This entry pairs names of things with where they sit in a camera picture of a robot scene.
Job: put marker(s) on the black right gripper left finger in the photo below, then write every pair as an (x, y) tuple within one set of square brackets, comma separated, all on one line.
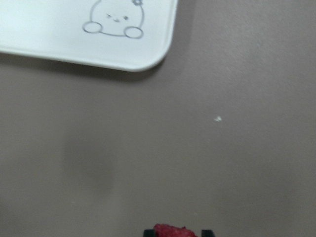
[(149, 233)]

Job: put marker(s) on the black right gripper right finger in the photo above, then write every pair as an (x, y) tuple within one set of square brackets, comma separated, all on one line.
[(206, 233)]

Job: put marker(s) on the red strawberry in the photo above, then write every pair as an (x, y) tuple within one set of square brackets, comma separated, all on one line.
[(165, 230)]

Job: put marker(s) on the cream rabbit tray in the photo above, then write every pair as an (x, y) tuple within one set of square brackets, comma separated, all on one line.
[(127, 35)]

